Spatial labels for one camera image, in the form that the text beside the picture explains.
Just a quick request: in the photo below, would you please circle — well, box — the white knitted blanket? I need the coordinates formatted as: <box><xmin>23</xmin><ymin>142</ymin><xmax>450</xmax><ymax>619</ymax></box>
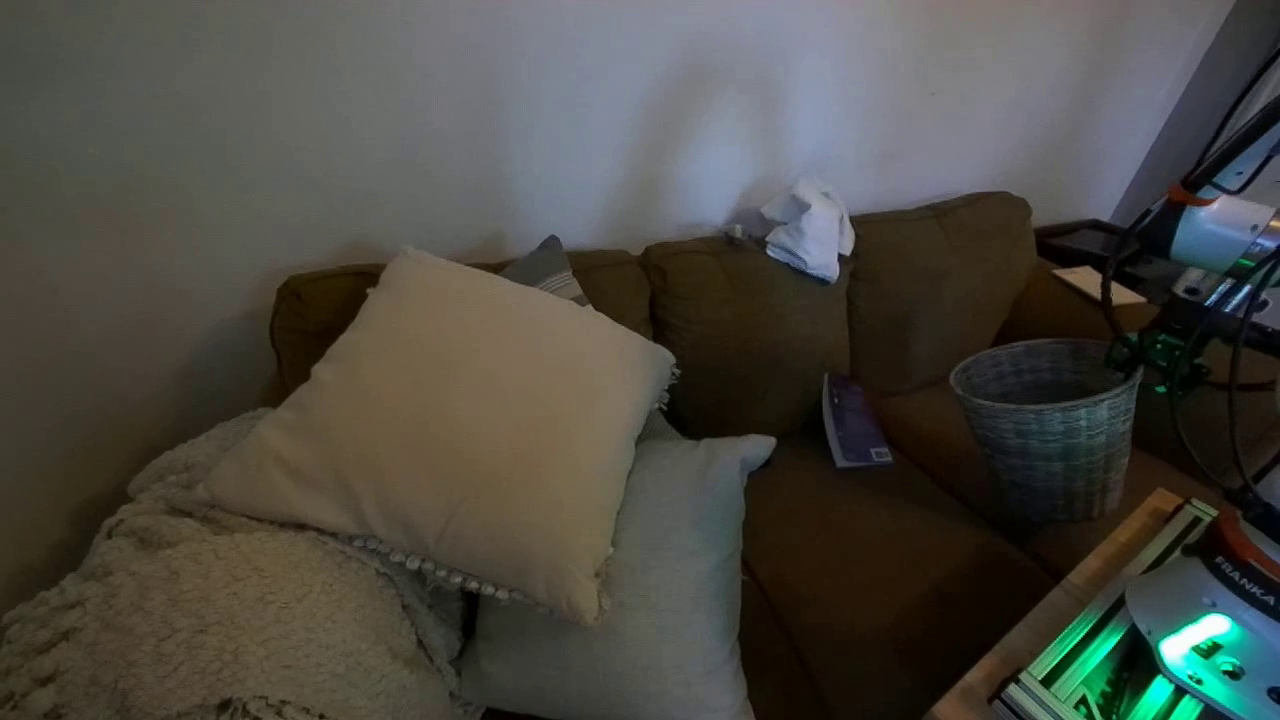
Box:
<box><xmin>0</xmin><ymin>404</ymin><xmax>471</xmax><ymax>720</ymax></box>

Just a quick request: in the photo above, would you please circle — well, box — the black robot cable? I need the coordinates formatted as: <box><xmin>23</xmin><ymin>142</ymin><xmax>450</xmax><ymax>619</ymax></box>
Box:
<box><xmin>1203</xmin><ymin>245</ymin><xmax>1280</xmax><ymax>516</ymax></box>

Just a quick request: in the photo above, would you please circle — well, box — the gray woven wicker basket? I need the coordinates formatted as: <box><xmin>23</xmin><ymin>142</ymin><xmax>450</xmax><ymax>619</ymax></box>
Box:
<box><xmin>945</xmin><ymin>332</ymin><xmax>1147</xmax><ymax>530</ymax></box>

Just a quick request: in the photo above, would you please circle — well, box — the white crumpled cloth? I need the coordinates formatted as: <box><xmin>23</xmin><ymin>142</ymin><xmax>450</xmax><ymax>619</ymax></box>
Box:
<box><xmin>729</xmin><ymin>175</ymin><xmax>861</xmax><ymax>288</ymax></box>

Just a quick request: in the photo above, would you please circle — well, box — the dark side table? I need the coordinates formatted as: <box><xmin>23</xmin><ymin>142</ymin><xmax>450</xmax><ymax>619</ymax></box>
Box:
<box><xmin>1030</xmin><ymin>216</ymin><xmax>1158</xmax><ymax>312</ymax></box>

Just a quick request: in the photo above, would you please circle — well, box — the blue paperback book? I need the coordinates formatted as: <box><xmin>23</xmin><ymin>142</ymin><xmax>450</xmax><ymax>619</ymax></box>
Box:
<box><xmin>816</xmin><ymin>367</ymin><xmax>896</xmax><ymax>474</ymax></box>

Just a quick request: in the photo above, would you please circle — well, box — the gray pillow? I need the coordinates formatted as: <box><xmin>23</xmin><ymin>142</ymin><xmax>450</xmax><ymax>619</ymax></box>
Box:
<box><xmin>501</xmin><ymin>233</ymin><xmax>590</xmax><ymax>307</ymax></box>

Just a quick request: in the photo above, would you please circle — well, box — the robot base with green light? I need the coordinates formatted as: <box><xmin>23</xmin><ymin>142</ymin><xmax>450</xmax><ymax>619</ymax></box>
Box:
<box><xmin>1118</xmin><ymin>513</ymin><xmax>1280</xmax><ymax>720</ymax></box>

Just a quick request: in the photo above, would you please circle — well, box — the pale blue pillow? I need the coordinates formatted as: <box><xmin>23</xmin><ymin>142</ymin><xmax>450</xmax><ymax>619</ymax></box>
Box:
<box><xmin>456</xmin><ymin>412</ymin><xmax>778</xmax><ymax>720</ymax></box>

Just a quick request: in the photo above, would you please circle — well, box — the brown fabric couch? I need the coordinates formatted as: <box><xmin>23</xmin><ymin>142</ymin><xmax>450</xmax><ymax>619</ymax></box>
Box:
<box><xmin>264</xmin><ymin>187</ymin><xmax>1280</xmax><ymax>720</ymax></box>

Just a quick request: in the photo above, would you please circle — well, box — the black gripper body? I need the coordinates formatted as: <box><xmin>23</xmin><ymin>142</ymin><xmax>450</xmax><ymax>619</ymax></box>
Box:
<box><xmin>1115</xmin><ymin>274</ymin><xmax>1218</xmax><ymax>400</ymax></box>

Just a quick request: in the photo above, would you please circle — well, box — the cream square pillow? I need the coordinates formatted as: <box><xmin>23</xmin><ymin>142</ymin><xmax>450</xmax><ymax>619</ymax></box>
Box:
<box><xmin>197</xmin><ymin>245</ymin><xmax>678</xmax><ymax>630</ymax></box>

